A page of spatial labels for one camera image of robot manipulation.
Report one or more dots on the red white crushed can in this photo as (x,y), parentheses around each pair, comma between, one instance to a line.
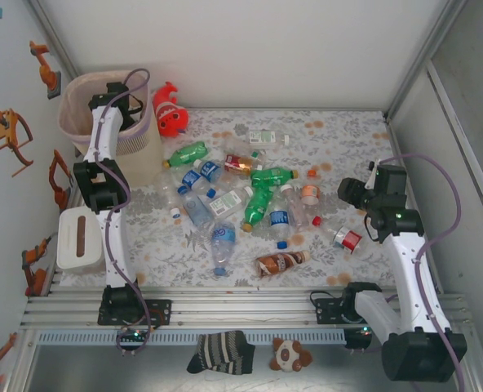
(347,239)

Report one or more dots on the red bottle cap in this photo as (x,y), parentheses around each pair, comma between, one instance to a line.
(316,221)

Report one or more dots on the small orange label bottle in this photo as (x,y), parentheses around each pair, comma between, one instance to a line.
(310,194)

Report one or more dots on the orange bottle cap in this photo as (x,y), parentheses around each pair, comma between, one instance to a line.
(313,173)

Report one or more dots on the clear bottle white cap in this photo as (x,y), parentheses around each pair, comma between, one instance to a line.
(296,210)

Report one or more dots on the green soda bottle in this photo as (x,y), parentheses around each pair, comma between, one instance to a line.
(272,176)
(188,154)
(258,204)

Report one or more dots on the clear plain bottle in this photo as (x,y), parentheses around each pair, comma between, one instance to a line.
(166,188)

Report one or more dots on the blue label water bottle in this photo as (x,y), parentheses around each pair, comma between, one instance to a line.
(279,218)
(211,169)
(191,178)

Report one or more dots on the brown chocolate milk bottle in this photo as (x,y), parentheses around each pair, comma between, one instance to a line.
(282,261)

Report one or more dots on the white green label bottle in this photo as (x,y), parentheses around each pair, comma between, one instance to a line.
(266,136)
(229,202)

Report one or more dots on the clear bottle pale label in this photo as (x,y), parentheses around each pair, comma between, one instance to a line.
(194,208)

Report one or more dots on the clear crushed bottle green cap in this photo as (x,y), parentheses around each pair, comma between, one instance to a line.
(239,146)

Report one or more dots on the clear crushed bottle blue cap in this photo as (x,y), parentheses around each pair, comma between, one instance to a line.
(225,183)

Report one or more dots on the red label tea bottle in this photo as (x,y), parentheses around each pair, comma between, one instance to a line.
(237,163)

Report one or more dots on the clear bottle blue logo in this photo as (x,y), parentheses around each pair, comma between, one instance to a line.
(223,245)

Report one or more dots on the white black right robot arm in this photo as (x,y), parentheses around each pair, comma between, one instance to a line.
(408,265)

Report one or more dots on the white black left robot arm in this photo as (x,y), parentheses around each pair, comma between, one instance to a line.
(109,245)

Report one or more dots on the red fish plush toy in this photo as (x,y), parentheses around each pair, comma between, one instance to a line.
(170,118)

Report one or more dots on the pink plastic basket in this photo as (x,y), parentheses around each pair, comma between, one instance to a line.
(143,163)

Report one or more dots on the small green circuit board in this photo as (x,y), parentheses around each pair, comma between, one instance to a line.
(362,331)
(134,334)

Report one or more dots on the white tissue box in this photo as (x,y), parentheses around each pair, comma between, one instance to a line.
(68,241)

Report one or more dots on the floral tablecloth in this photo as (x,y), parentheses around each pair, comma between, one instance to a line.
(176,265)

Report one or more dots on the brown white plush toy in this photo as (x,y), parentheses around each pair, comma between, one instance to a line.
(286,355)

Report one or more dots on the black beige striped sock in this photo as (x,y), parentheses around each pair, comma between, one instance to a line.
(221,353)

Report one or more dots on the aluminium frame post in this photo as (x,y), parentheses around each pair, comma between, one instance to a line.
(58,45)
(425,49)

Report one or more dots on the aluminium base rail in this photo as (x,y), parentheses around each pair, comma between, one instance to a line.
(245,310)

